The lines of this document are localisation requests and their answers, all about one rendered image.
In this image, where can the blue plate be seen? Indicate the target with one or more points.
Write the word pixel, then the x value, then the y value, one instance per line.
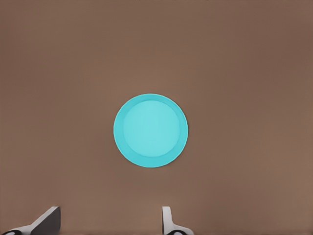
pixel 150 130

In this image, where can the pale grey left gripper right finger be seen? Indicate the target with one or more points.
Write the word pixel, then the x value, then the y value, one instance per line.
pixel 168 222

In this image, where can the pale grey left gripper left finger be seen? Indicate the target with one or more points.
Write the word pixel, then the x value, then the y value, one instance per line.
pixel 42 222

